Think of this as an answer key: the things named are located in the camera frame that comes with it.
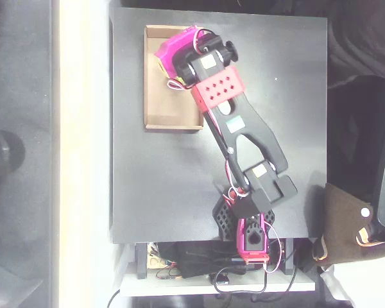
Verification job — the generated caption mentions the small black controller module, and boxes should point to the small black controller module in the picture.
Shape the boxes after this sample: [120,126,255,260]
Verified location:
[210,274,230,286]

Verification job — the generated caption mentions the black looped cable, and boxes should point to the black looped cable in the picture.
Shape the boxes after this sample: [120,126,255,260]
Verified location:
[211,266,298,295]

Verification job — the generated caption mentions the small wired circuit board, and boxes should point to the small wired circuit board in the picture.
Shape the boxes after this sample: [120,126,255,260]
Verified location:
[155,269,184,280]

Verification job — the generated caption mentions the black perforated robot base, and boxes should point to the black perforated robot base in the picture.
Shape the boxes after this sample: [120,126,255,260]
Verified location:
[212,184,277,241]

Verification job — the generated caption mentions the shallow cardboard box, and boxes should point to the shallow cardboard box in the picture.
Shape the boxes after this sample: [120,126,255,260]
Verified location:
[143,24,207,132]

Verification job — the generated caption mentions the black hanging cable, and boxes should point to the black hanging cable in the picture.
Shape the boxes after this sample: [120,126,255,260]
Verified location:
[107,288,121,308]

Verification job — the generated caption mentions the beige perforated part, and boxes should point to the beige perforated part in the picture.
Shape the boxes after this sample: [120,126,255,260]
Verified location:
[147,243,166,270]

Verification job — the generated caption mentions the white shelf board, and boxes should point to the white shelf board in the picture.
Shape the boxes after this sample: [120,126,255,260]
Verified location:
[119,272,317,298]

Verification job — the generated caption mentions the white plastic bag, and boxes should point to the white plastic bag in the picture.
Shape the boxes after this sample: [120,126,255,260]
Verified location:
[317,246,385,308]

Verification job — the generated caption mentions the black work board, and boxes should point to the black work board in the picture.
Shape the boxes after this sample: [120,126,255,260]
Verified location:
[108,6,329,244]

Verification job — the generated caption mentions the black cylindrical object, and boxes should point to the black cylindrical object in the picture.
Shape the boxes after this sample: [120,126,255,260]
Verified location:
[0,128,26,200]

